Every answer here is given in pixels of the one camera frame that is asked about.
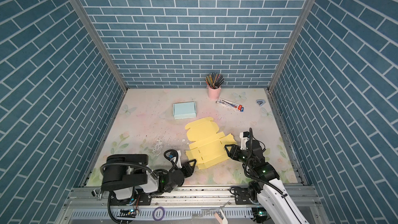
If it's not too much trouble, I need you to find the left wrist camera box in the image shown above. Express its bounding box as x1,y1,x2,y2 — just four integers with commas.
172,150,182,169

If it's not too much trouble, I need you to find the white blue pencil box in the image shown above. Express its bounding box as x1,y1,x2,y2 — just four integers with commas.
216,98,244,112

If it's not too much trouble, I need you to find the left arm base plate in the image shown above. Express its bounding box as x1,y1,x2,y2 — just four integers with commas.
108,187,151,206

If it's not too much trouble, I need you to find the green circuit board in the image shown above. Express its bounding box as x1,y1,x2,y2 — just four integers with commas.
251,207,269,224
118,209,140,218

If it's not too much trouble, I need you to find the white pink clip tool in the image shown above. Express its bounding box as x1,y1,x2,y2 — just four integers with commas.
202,201,230,224

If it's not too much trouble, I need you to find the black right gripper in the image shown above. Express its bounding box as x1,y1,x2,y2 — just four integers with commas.
225,143,255,169

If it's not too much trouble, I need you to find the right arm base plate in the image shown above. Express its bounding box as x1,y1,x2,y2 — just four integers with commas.
229,186,260,205

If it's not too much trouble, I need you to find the pink metal pencil bucket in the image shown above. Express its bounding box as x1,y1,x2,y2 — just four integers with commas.
207,86,221,100

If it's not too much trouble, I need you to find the right green circuit board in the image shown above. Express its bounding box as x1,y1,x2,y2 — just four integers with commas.
251,207,269,224

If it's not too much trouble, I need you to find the aluminium front rail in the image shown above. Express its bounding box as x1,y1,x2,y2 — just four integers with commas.
54,185,330,224

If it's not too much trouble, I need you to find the light blue paper box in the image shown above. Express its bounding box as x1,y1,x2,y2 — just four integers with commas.
173,102,197,119

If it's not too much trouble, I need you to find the yellow paper box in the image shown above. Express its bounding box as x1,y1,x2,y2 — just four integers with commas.
185,117,237,170

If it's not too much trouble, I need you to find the left green circuit board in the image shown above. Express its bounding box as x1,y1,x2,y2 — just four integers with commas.
118,209,140,218

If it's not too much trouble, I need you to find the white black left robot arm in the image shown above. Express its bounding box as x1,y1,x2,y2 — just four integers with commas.
100,149,197,201

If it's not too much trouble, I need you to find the purple tape ring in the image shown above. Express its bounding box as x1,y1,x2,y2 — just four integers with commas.
152,206,166,222

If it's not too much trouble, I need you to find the bundle of coloured pencils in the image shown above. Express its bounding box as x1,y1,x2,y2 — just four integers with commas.
205,73,224,89

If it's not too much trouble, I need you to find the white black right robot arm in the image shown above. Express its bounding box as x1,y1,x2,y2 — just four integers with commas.
224,140,308,224

